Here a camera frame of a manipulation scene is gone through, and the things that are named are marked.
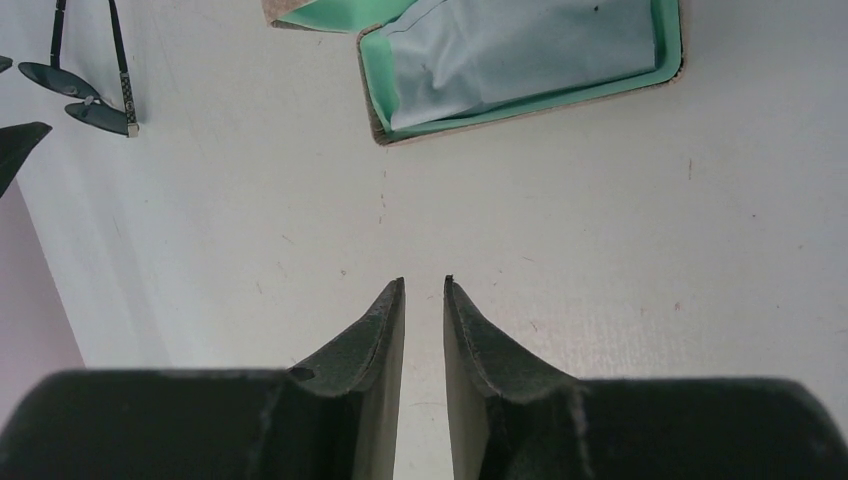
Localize black round sunglasses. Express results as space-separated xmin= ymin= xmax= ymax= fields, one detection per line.
xmin=18 ymin=0 xmax=140 ymax=138

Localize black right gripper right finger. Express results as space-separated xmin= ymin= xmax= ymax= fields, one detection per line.
xmin=443 ymin=277 xmax=847 ymax=479

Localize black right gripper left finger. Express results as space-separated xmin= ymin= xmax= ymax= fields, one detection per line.
xmin=1 ymin=279 xmax=405 ymax=479

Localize light blue cleaning cloth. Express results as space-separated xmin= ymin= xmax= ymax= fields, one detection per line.
xmin=380 ymin=0 xmax=656 ymax=130

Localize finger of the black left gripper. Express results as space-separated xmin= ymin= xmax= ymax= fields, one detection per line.
xmin=0 ymin=122 xmax=52 ymax=196

